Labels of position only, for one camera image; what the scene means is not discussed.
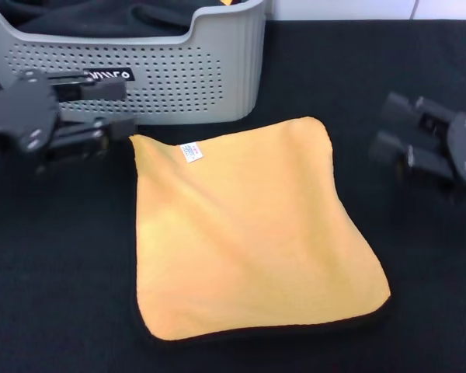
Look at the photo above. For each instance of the black crumpled cloth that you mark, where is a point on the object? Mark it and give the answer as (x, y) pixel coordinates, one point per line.
(101, 17)

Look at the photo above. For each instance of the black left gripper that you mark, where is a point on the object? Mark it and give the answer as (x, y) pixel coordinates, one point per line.
(23, 112)

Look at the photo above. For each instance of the yellow towel with black edge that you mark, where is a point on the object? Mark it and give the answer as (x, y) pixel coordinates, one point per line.
(237, 233)

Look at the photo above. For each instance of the grey perforated plastic storage box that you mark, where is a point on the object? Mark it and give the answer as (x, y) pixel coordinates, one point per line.
(178, 77)

